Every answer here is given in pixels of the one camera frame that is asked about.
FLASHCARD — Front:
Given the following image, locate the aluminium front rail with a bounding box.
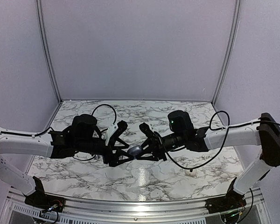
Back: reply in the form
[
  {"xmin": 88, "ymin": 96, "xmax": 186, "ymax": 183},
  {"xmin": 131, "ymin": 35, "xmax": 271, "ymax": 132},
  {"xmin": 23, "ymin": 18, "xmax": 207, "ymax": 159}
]
[{"xmin": 0, "ymin": 188, "xmax": 271, "ymax": 224}]

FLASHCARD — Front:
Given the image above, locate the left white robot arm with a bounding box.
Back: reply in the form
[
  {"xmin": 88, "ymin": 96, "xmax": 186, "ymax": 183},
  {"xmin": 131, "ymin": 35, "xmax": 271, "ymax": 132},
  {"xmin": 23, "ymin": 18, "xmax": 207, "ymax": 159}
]
[{"xmin": 0, "ymin": 114, "xmax": 133, "ymax": 208}]

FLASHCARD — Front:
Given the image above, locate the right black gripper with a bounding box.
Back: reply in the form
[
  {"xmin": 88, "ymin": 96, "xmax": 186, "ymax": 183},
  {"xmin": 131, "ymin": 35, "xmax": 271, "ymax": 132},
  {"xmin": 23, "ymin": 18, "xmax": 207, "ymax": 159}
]
[{"xmin": 135, "ymin": 132, "xmax": 186, "ymax": 162}]

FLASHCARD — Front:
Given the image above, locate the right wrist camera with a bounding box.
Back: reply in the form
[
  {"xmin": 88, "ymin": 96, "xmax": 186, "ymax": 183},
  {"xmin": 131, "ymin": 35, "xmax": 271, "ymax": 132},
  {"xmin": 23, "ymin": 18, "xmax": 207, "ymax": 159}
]
[{"xmin": 139, "ymin": 122, "xmax": 154, "ymax": 138}]

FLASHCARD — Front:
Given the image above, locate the left aluminium frame post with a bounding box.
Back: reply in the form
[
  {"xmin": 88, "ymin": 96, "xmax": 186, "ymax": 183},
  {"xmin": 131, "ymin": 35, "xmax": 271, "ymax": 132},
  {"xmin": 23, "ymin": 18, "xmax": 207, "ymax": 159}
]
[{"xmin": 35, "ymin": 0, "xmax": 63, "ymax": 104}]

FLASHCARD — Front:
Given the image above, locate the purple earbud charging case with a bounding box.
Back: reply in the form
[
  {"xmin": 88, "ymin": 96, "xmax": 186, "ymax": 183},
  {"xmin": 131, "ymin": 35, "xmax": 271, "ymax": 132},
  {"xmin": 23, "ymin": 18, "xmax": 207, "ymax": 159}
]
[{"xmin": 127, "ymin": 145, "xmax": 143, "ymax": 157}]

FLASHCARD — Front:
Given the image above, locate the white charging case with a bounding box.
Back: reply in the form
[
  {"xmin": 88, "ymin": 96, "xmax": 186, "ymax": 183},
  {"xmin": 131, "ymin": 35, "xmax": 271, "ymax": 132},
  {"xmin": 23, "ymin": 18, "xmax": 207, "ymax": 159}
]
[{"xmin": 189, "ymin": 168, "xmax": 196, "ymax": 175}]

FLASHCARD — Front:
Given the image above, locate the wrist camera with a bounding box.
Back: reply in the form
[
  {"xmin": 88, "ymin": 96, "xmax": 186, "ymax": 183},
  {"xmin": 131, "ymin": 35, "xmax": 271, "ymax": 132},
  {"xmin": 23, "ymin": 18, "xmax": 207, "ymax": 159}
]
[
  {"xmin": 139, "ymin": 122, "xmax": 154, "ymax": 138},
  {"xmin": 104, "ymin": 120, "xmax": 128, "ymax": 146}
]

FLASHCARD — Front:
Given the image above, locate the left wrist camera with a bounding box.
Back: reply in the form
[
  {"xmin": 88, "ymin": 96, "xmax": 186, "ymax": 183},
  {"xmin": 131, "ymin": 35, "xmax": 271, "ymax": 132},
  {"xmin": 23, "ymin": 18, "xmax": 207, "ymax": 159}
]
[{"xmin": 104, "ymin": 120, "xmax": 128, "ymax": 146}]

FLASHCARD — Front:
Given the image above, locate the right aluminium frame post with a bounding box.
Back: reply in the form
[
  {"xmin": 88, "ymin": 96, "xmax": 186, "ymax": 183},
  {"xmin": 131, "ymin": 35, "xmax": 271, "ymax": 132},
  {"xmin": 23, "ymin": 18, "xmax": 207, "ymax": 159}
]
[{"xmin": 211, "ymin": 0, "xmax": 242, "ymax": 106}]

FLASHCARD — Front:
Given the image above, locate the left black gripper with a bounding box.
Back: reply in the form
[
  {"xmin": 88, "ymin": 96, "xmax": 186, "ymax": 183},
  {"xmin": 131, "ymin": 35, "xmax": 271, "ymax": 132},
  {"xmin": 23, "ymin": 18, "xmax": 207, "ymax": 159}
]
[{"xmin": 76, "ymin": 137, "xmax": 135, "ymax": 167}]

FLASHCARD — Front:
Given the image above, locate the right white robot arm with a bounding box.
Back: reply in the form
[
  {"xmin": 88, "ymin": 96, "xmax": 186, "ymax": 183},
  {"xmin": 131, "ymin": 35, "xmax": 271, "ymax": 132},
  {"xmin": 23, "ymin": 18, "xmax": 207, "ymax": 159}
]
[{"xmin": 135, "ymin": 110, "xmax": 280, "ymax": 209}]

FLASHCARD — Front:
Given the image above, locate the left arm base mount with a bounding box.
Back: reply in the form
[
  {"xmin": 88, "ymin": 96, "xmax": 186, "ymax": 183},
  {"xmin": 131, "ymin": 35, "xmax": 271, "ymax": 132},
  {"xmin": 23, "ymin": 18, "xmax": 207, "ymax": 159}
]
[{"xmin": 24, "ymin": 176, "xmax": 65, "ymax": 212}]

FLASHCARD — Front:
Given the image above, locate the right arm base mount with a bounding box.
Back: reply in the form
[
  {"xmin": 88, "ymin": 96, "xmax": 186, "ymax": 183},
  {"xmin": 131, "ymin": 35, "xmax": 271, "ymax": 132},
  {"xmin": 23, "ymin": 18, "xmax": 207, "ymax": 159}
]
[{"xmin": 205, "ymin": 178, "xmax": 246, "ymax": 214}]

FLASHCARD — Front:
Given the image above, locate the aluminium frame post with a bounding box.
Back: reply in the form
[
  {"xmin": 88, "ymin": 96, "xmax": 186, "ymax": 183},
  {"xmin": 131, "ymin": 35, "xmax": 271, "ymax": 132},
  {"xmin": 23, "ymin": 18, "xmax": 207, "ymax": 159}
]
[
  {"xmin": 35, "ymin": 0, "xmax": 63, "ymax": 104},
  {"xmin": 211, "ymin": 0, "xmax": 242, "ymax": 106}
]

